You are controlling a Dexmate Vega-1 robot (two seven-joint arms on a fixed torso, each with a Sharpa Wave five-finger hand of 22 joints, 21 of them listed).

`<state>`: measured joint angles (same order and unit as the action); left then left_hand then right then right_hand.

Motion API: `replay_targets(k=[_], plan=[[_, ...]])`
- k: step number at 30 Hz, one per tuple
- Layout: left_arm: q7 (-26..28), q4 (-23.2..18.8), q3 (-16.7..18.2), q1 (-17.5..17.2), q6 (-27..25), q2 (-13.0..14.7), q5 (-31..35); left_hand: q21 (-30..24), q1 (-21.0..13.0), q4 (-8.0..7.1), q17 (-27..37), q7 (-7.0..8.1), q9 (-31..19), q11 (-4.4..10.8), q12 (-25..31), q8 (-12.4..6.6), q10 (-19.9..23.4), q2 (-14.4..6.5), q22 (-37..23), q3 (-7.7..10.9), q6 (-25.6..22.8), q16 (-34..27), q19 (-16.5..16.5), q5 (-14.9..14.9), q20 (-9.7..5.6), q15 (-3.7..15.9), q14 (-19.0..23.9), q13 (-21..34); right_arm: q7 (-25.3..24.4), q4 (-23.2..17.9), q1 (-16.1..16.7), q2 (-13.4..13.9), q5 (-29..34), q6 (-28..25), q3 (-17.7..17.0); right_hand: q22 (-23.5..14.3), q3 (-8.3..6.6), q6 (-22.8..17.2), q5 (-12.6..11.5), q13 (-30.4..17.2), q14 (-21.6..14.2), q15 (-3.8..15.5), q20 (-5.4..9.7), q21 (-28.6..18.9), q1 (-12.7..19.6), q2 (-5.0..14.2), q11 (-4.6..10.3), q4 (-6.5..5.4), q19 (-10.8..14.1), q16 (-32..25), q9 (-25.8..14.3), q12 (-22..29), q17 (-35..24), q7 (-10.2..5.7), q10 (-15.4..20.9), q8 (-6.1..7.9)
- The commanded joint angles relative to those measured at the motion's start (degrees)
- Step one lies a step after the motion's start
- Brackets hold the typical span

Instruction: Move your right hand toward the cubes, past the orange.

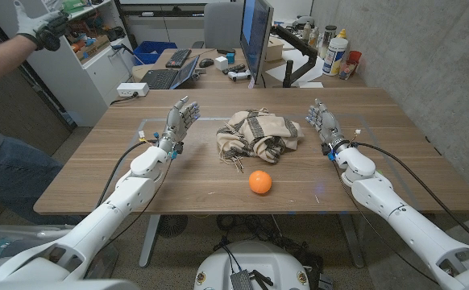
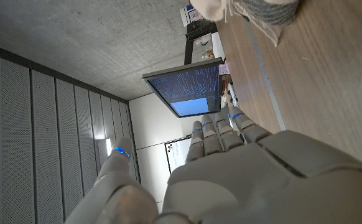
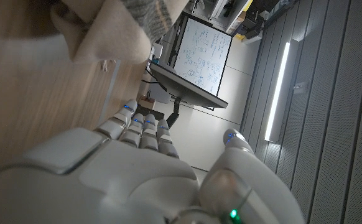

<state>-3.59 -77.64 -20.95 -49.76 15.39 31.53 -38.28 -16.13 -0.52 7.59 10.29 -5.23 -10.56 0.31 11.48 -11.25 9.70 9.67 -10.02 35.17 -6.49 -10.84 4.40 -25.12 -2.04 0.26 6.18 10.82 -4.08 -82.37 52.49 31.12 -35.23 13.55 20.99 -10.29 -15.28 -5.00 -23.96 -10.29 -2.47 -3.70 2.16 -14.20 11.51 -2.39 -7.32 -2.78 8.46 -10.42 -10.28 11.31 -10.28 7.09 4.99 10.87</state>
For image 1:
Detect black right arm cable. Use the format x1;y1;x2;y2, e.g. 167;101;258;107
354;141;469;251

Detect blue plastic bin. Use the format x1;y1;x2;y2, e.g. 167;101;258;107
132;40;178;66

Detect white wipes canister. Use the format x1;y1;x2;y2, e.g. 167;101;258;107
322;36;349;77

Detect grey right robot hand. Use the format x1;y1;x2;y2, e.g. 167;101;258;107
305;98;351;156

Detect beige cardboard box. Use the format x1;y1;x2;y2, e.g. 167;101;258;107
264;36;285;63

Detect black keyboard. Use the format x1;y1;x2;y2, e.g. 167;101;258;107
164;48;193;68

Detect white handheld controller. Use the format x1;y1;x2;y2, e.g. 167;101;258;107
227;68;252;82

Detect white shelf cabinet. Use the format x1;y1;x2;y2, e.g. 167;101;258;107
0;0;135;128

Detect black laptop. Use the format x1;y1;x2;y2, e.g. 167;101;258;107
139;55;200;90

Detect orange ball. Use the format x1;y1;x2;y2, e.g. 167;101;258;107
248;170;273;195

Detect clear glass cup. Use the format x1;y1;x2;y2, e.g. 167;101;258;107
338;60;357;81

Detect clear plastic bag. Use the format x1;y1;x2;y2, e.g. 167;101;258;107
0;225;118;281

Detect grey ribbed box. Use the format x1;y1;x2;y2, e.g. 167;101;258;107
230;269;254;290

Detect person's body in jeans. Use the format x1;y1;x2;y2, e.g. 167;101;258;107
0;104;82;234

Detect red cup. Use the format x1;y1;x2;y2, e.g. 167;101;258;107
347;50;363;68

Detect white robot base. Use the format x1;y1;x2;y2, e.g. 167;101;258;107
193;240;311;290

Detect person's gloved hand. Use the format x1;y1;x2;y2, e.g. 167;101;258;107
13;0;71;52

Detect beige striped cloth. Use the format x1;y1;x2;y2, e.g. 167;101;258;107
215;107;305;174

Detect black handheld controller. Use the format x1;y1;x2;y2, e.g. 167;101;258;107
222;63;247;76

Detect brown cardboard box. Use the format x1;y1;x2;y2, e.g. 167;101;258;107
75;34;111;62

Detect black floor cable tangle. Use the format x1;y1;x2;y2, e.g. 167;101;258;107
212;214;328;283

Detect white robot torso edge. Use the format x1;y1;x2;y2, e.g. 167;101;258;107
0;279;141;290

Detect black computer monitor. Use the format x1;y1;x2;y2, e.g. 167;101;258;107
239;0;275;85

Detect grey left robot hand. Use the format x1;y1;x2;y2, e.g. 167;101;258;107
156;95;201;154

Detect dark lid jar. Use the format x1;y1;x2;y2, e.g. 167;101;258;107
318;25;338;60

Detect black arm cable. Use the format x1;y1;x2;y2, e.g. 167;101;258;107
95;139;159;209
354;141;469;251

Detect white paper sheets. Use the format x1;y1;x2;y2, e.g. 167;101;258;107
264;48;329;84

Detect person's bare forearm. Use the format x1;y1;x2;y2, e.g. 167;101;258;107
0;34;38;89

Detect round black fan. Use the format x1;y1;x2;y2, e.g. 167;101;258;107
156;214;189;239

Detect grey table leg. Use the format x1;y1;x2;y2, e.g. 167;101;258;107
139;214;162;269
338;213;365;270

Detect white power strip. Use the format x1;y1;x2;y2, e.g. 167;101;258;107
116;82;150;98

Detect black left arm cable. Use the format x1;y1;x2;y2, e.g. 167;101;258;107
95;139;159;209

